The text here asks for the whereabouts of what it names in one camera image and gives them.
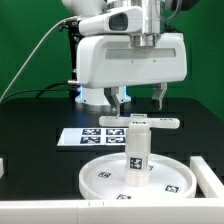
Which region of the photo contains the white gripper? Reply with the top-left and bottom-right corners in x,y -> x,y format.
77,33 -> 187,116

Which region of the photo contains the white cross-shaped table base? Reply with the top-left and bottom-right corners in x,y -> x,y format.
99,114 -> 180,129

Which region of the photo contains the white round table top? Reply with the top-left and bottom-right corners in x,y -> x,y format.
79,153 -> 197,201

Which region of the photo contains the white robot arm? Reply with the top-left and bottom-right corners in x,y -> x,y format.
61,0 -> 200,114

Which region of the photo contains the white marker sheet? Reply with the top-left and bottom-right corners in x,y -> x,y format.
57,128 -> 126,146

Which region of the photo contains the white L-shaped corner fence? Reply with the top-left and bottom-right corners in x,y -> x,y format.
0,156 -> 224,224

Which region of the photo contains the white block at left edge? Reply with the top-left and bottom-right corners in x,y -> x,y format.
0,158 -> 4,179

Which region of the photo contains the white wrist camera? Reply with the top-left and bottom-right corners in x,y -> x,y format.
79,6 -> 143,36

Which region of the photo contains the black camera on stand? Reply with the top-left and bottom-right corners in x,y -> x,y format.
58,18 -> 82,101

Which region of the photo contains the white cable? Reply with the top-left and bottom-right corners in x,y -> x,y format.
0,15 -> 78,103

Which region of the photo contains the black cable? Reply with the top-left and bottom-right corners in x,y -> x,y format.
0,81 -> 72,106

